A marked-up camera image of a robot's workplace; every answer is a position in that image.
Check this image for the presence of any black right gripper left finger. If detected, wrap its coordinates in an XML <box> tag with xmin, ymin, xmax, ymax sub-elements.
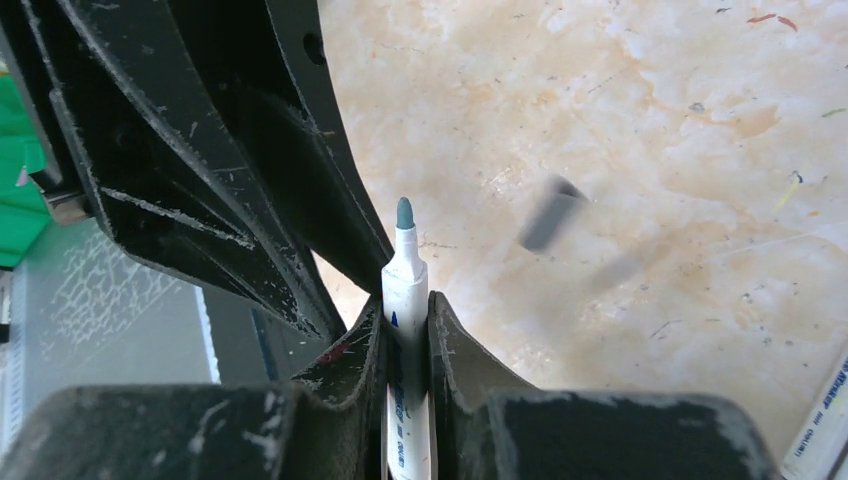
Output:
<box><xmin>1</xmin><ymin>297</ymin><xmax>385</xmax><ymax>479</ymax></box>

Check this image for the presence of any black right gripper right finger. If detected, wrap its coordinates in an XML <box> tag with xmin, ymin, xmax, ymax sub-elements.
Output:
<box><xmin>428</xmin><ymin>292</ymin><xmax>778</xmax><ymax>479</ymax></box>

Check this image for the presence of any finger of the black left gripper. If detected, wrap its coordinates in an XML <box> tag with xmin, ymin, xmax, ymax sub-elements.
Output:
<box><xmin>170</xmin><ymin>1</ymin><xmax>392</xmax><ymax>294</ymax></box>
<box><xmin>1</xmin><ymin>1</ymin><xmax>345</xmax><ymax>342</ymax></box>

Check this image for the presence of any white marker pen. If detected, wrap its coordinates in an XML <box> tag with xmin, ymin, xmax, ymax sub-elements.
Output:
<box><xmin>779</xmin><ymin>347</ymin><xmax>847</xmax><ymax>480</ymax></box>
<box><xmin>381</xmin><ymin>197</ymin><xmax>431</xmax><ymax>479</ymax></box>

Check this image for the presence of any grey pen cap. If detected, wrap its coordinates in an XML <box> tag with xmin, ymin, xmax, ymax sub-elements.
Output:
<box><xmin>518</xmin><ymin>176</ymin><xmax>589</xmax><ymax>254</ymax></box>

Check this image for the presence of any green plastic bin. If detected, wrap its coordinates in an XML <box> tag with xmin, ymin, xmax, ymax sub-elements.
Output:
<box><xmin>1</xmin><ymin>64</ymin><xmax>51</xmax><ymax>269</ymax></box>

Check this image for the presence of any slotted cable duct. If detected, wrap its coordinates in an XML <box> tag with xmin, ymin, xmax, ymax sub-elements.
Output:
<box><xmin>193</xmin><ymin>286</ymin><xmax>221</xmax><ymax>384</ymax></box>

